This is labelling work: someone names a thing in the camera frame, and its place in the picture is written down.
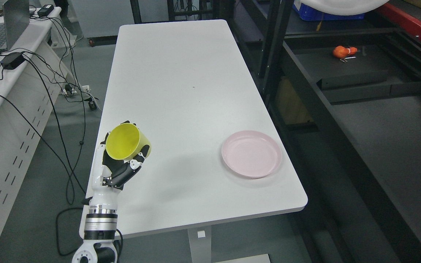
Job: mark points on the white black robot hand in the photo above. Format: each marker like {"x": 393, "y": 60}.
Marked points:
{"x": 109, "y": 177}

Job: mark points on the yellow plastic cup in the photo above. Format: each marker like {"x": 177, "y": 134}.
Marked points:
{"x": 126, "y": 141}

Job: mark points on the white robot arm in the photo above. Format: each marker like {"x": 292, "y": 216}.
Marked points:
{"x": 99, "y": 244}

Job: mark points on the black metal shelf rack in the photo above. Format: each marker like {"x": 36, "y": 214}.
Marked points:
{"x": 352, "y": 126}

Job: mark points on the orange toy on shelf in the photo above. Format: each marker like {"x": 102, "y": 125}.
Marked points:
{"x": 342, "y": 52}

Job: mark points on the white power strip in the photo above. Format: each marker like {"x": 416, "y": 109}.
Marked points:
{"x": 69, "y": 91}

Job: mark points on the white side desk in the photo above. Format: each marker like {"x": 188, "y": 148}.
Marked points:
{"x": 27, "y": 94}

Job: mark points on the white table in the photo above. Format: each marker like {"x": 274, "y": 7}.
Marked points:
{"x": 187, "y": 88}

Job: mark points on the pink plastic plate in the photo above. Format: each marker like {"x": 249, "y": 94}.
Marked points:
{"x": 251, "y": 154}

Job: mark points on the black power adapter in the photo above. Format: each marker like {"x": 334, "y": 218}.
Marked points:
{"x": 12, "y": 61}

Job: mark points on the black charger brick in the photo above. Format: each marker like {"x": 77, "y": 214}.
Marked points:
{"x": 45, "y": 10}

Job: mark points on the grey laptop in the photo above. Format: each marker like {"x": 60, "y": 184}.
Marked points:
{"x": 16, "y": 18}

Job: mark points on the red metal beam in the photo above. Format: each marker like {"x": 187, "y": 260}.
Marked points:
{"x": 409, "y": 23}

